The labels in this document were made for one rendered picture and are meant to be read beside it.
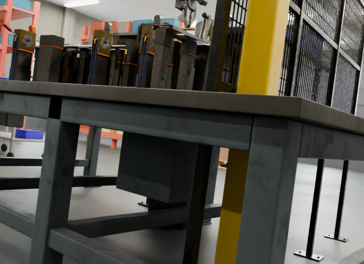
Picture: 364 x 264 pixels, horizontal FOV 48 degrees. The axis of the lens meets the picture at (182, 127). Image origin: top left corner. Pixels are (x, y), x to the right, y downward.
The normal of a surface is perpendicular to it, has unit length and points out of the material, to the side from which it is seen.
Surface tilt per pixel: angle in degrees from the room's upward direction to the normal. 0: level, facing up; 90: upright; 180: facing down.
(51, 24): 90
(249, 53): 90
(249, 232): 90
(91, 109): 90
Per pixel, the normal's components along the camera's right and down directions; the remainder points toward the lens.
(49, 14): 0.77, 0.11
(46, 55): -0.55, -0.07
